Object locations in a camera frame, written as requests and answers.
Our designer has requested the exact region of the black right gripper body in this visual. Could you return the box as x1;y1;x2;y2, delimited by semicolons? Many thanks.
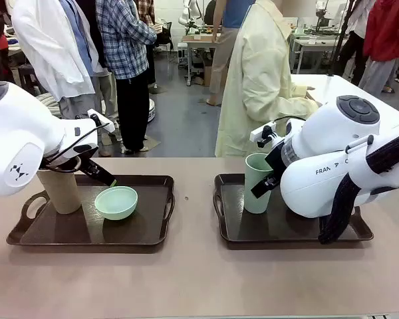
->
264;141;289;179

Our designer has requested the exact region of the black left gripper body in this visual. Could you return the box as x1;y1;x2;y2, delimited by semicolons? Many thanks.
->
73;144;104;179

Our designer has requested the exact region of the tall light green cup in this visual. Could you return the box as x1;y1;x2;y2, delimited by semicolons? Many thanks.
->
244;152;275;214

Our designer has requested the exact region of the light green bowl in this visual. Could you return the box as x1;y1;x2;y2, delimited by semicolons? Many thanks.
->
94;185;139;221

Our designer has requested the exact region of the tall beige cup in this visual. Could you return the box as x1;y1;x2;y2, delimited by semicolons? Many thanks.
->
36;158;83;215

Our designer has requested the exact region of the person's right forearm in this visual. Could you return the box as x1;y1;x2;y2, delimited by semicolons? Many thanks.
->
278;95;320;118

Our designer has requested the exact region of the dark brown tray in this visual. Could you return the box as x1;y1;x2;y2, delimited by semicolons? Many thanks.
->
213;172;374;243
5;175;176;247

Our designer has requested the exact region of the person in yellow shirt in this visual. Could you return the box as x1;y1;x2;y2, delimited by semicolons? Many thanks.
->
215;0;320;158

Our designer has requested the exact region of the white blue round object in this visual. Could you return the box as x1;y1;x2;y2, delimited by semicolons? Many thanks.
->
148;98;158;124

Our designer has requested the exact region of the person in blue shirt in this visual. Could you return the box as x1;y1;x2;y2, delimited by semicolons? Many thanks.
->
208;0;257;106

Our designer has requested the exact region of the white side table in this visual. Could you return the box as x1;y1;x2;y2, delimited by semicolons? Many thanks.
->
291;73;399;127

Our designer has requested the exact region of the grey background workbench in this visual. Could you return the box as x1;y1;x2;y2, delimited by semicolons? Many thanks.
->
292;28;350;74

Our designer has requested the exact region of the person in black trousers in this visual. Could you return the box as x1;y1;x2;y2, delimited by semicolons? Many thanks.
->
338;0;376;86

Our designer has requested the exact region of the person in white shirt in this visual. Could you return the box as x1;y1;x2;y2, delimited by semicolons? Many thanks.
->
11;0;104;120

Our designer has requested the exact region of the person in plaid shirt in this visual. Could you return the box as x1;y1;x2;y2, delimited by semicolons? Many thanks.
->
94;0;159;154

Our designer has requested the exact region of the wooden background table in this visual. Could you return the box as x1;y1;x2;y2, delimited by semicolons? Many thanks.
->
181;33;227;87

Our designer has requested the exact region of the person in red jacket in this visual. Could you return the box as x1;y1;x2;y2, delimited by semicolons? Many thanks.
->
358;0;399;97

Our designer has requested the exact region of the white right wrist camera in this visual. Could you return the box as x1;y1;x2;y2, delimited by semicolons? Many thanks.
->
250;121;277;149

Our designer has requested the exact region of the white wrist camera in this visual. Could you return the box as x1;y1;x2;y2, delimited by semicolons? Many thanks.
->
250;121;277;149
87;108;116;133

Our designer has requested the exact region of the black left camera cable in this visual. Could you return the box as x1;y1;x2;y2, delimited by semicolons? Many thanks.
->
41;114;111;167

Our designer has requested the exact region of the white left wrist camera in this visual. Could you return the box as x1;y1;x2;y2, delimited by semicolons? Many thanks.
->
87;108;116;133

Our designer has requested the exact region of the coiled white rope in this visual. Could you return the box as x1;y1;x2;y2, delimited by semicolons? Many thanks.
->
36;92;61;117

